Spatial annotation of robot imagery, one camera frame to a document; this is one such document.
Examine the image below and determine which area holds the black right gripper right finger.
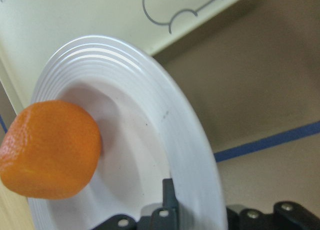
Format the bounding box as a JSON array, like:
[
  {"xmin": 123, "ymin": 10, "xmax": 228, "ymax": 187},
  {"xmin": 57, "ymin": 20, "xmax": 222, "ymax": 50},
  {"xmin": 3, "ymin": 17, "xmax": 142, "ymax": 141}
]
[{"xmin": 226, "ymin": 201, "xmax": 320, "ymax": 229}]

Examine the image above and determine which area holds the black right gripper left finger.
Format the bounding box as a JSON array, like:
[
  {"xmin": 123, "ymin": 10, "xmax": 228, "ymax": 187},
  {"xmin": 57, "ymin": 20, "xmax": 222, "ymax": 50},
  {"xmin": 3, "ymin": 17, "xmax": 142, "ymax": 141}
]
[{"xmin": 94, "ymin": 178, "xmax": 179, "ymax": 230}]

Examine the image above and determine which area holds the white round plate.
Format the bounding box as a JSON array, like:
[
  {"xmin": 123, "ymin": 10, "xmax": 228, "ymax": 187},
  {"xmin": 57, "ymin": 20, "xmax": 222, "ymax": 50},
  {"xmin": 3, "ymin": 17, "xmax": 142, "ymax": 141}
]
[{"xmin": 28, "ymin": 36, "xmax": 228, "ymax": 229}]

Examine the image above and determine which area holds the orange mandarin fruit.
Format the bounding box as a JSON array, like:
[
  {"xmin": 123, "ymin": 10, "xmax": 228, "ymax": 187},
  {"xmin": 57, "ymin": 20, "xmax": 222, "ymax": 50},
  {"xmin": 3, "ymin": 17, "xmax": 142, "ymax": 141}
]
[{"xmin": 0, "ymin": 100, "xmax": 102, "ymax": 199}]

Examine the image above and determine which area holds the cream tray with bear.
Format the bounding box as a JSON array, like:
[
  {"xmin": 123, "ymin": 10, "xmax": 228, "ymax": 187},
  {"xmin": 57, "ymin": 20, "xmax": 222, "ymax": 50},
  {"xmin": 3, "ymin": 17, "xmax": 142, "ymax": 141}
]
[{"xmin": 0, "ymin": 0, "xmax": 239, "ymax": 112}]

